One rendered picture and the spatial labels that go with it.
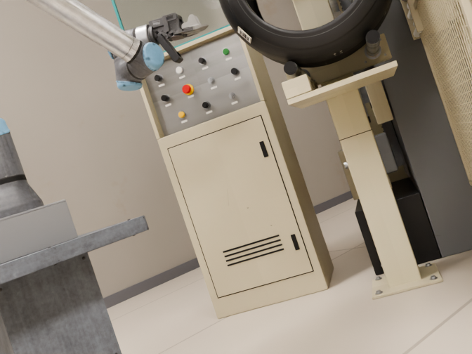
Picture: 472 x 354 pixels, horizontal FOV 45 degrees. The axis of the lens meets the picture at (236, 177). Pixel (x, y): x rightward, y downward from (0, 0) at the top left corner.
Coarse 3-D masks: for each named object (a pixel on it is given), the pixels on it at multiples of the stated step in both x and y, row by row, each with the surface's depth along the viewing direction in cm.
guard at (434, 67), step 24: (432, 0) 169; (456, 0) 137; (432, 24) 183; (456, 24) 146; (432, 48) 201; (456, 48) 157; (432, 72) 216; (456, 72) 169; (456, 96) 184; (456, 120) 201
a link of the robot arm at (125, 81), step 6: (114, 60) 207; (120, 60) 205; (114, 66) 208; (120, 66) 205; (120, 72) 204; (126, 72) 201; (120, 78) 204; (126, 78) 203; (132, 78) 202; (120, 84) 204; (126, 84) 203; (132, 84) 204; (138, 84) 205; (126, 90) 209; (132, 90) 210
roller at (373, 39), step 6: (372, 30) 182; (366, 36) 183; (372, 36) 182; (378, 36) 182; (366, 42) 189; (372, 42) 182; (378, 42) 184; (372, 48) 193; (378, 48) 200; (372, 54) 208
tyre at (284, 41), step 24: (240, 0) 187; (360, 0) 178; (384, 0) 180; (240, 24) 189; (264, 24) 185; (336, 24) 180; (360, 24) 180; (264, 48) 190; (288, 48) 186; (312, 48) 184; (336, 48) 185
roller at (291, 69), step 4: (288, 64) 189; (292, 64) 188; (284, 68) 189; (288, 68) 189; (292, 68) 189; (296, 68) 189; (300, 68) 198; (288, 72) 189; (292, 72) 189; (296, 72) 191; (300, 72) 198; (304, 72) 210; (292, 76) 194; (296, 76) 197
